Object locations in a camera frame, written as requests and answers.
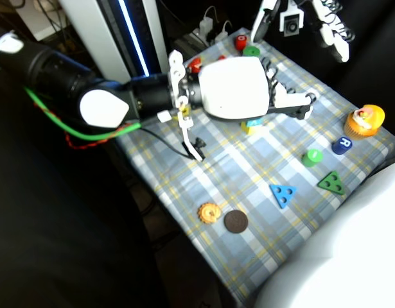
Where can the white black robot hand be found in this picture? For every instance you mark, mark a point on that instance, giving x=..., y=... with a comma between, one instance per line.
x=332, y=35
x=232, y=86

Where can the teal wooden cube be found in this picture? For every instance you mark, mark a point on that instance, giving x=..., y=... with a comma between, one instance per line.
x=256, y=122

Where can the red triangle block with holes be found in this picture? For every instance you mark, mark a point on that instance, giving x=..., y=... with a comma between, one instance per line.
x=221, y=58

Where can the red round toy block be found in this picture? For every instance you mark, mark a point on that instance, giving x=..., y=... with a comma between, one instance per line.
x=240, y=45

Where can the strawberry toy cupcake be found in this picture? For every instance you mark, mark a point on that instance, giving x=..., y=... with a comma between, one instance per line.
x=194, y=65

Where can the yellow wooden cube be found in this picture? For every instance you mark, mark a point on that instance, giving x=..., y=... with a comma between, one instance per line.
x=247, y=129

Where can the grey power strip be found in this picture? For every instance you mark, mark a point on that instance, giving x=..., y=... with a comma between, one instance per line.
x=190, y=40

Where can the blue plaid tablecloth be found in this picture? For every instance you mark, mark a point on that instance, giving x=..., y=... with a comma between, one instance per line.
x=248, y=179

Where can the yellow cream toy cupcake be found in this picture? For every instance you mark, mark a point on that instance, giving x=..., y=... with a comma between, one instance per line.
x=361, y=128

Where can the green toy cylinder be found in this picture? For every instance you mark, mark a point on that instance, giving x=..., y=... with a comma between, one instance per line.
x=312, y=158

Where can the blue triangle block with holes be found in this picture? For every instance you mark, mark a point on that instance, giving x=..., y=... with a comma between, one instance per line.
x=274, y=188

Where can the blue toy cylinder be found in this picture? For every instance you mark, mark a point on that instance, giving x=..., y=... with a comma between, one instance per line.
x=341, y=146

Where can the orange flower toy biscuit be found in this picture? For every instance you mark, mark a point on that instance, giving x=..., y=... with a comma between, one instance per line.
x=205, y=216

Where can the brown toy cookie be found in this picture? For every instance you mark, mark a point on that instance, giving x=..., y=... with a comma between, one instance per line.
x=235, y=221

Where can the white column with blue light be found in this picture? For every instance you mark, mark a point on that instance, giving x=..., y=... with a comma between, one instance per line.
x=97, y=32

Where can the green triangle block with holes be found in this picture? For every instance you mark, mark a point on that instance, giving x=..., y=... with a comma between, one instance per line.
x=340, y=191

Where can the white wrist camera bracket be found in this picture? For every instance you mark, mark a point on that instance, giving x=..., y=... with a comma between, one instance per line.
x=177, y=67
x=284, y=22

